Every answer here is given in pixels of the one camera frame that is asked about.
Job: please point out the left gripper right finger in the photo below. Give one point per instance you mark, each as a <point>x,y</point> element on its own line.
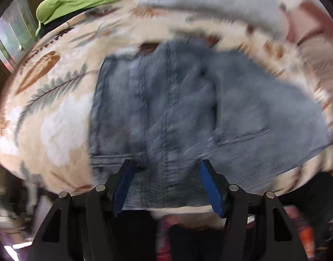
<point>229,202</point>

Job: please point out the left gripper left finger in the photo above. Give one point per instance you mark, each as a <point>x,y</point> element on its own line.
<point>103,204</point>

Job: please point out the blue denim jeans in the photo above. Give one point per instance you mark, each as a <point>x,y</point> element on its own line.
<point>169,110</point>

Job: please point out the leaf print bed blanket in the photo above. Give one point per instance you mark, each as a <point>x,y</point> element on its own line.
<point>46,103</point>

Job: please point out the pink cushion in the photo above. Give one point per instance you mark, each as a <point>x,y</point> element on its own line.
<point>304,21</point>

